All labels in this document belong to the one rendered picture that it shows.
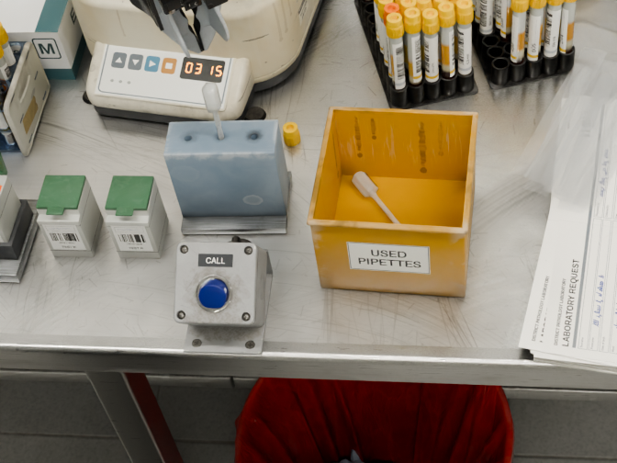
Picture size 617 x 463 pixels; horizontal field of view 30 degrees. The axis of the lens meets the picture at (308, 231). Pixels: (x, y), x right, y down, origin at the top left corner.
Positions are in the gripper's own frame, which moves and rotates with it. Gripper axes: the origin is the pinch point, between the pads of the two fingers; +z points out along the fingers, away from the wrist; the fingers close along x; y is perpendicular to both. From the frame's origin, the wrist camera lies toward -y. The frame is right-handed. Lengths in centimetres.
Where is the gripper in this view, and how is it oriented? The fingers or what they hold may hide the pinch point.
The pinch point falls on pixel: (196, 34)
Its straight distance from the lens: 105.1
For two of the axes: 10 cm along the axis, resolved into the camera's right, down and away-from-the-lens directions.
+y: 4.0, 7.1, -5.7
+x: 9.0, -4.2, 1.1
